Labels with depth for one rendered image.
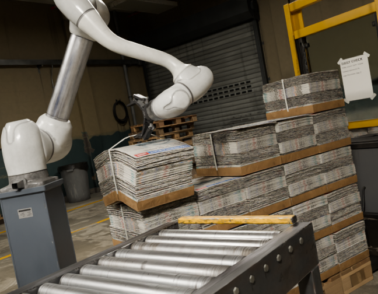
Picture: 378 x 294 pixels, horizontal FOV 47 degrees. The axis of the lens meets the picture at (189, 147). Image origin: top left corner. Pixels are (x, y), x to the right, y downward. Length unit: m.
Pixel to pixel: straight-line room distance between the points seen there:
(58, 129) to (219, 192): 0.78
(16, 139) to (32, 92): 7.61
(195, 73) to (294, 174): 0.94
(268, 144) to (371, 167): 1.13
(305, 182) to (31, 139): 1.44
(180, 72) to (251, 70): 7.81
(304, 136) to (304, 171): 0.19
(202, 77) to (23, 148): 0.75
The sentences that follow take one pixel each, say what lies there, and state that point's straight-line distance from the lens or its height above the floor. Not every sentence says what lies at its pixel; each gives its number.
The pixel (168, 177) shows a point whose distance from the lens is 1.82.
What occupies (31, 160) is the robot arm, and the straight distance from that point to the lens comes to 1.84.
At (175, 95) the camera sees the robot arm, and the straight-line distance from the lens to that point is 1.60.
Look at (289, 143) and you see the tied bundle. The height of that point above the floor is 0.93.
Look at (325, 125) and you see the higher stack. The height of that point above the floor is 0.98.
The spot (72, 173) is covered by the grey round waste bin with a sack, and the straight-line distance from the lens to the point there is 8.94.
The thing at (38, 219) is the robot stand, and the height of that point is 0.87.
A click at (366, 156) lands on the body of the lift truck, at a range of 3.24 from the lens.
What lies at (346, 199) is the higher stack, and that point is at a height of 0.53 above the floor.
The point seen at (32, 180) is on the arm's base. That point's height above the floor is 1.03.
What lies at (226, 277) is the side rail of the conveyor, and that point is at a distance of 0.97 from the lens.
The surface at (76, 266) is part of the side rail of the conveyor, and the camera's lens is 1.30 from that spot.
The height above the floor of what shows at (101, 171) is 0.99.
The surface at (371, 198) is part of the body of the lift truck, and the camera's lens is 3.30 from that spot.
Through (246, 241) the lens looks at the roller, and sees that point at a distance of 1.20.
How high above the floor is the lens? 1.13
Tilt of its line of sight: 3 degrees down
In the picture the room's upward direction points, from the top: 10 degrees counter-clockwise
